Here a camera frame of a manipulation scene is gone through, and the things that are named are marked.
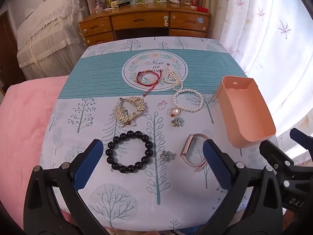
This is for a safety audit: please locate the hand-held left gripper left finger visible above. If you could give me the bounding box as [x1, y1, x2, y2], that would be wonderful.
[23, 139, 108, 235]

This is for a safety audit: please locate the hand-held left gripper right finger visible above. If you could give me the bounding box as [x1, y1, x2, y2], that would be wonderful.
[196, 139, 284, 235]

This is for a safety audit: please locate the rose gold watch band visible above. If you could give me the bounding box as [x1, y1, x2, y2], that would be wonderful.
[180, 133, 211, 173]

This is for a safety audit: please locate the white floral curtain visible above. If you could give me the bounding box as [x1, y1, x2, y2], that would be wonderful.
[205, 0, 313, 158]

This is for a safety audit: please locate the pink blanket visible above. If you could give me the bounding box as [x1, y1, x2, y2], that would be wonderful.
[0, 75, 72, 228]

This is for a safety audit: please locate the black bead bracelet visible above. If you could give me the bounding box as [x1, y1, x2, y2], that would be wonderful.
[105, 130, 154, 173]

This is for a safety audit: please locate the small pearl bracelet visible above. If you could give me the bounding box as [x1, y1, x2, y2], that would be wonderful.
[163, 64, 183, 84]

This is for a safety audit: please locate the tree print tablecloth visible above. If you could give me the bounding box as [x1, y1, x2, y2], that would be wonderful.
[40, 37, 280, 232]

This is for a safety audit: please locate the wooden desk with drawers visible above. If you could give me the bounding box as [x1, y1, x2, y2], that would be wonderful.
[79, 1, 212, 47]

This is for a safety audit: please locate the red string bracelet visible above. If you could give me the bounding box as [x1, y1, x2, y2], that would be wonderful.
[136, 70, 163, 97]

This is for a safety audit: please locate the peach plastic storage box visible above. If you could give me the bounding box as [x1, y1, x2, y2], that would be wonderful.
[216, 76, 277, 149]

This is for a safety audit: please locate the white lace cover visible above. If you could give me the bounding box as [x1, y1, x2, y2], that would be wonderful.
[16, 0, 86, 81]

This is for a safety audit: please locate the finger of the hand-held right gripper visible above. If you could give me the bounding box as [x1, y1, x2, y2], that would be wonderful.
[259, 139, 295, 174]
[290, 128, 313, 150]

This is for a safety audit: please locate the gold leaf bracelet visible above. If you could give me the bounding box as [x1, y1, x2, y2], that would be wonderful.
[113, 96, 148, 128]

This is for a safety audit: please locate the large pearl bracelet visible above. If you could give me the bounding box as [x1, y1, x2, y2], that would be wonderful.
[172, 83, 205, 113]

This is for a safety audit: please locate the pale flower ring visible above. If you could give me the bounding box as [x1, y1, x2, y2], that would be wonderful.
[160, 151, 174, 162]

